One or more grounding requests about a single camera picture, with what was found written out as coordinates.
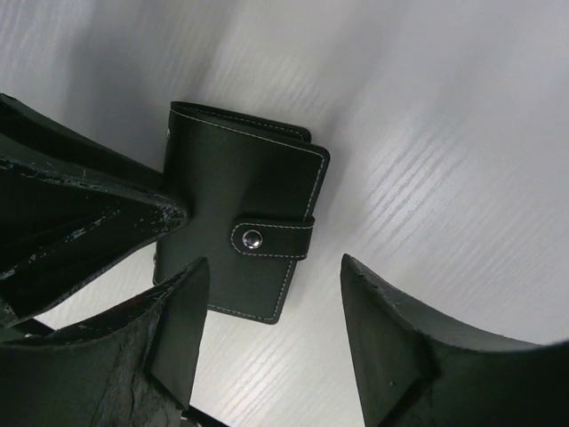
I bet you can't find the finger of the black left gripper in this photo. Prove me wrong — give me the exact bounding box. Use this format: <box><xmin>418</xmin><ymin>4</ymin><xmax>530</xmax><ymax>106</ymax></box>
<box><xmin>1</xmin><ymin>95</ymin><xmax>188</xmax><ymax>327</ymax></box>

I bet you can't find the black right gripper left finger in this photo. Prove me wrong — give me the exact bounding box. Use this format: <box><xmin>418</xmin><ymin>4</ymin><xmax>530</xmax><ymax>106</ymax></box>
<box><xmin>1</xmin><ymin>258</ymin><xmax>209</xmax><ymax>426</ymax></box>

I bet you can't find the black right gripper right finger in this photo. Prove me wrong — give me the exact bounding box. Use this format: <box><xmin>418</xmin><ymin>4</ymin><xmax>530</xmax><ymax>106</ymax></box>
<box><xmin>341</xmin><ymin>255</ymin><xmax>568</xmax><ymax>426</ymax></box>

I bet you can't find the black leather card holder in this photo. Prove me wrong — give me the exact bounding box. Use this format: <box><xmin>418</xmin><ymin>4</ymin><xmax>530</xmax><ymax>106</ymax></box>
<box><xmin>154</xmin><ymin>101</ymin><xmax>330</xmax><ymax>325</ymax></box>

